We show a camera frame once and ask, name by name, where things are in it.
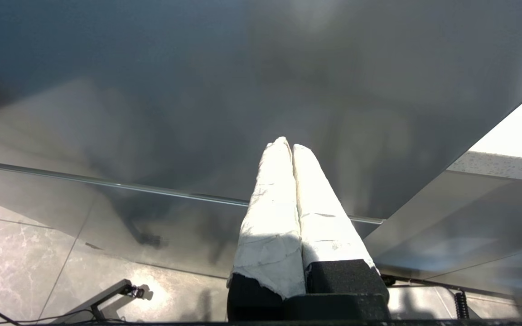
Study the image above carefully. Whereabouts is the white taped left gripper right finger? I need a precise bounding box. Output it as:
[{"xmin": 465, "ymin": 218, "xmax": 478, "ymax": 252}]
[{"xmin": 292, "ymin": 144, "xmax": 391, "ymax": 303}]

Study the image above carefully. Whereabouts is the steel under-counter cabinet front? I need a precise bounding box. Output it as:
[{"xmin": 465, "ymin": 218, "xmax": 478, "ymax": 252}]
[{"xmin": 363, "ymin": 170, "xmax": 522, "ymax": 302}]

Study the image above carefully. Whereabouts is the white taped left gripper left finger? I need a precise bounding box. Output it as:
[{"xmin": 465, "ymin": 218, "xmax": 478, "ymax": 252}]
[{"xmin": 227, "ymin": 137, "xmax": 307, "ymax": 322}]

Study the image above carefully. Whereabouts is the black coiled cable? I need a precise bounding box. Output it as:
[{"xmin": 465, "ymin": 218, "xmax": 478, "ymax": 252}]
[{"xmin": 453, "ymin": 290, "xmax": 471, "ymax": 320}]

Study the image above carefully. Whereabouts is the tall cabinet side panel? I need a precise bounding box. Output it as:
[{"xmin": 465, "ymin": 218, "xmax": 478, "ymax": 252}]
[{"xmin": 0, "ymin": 0, "xmax": 522, "ymax": 225}]

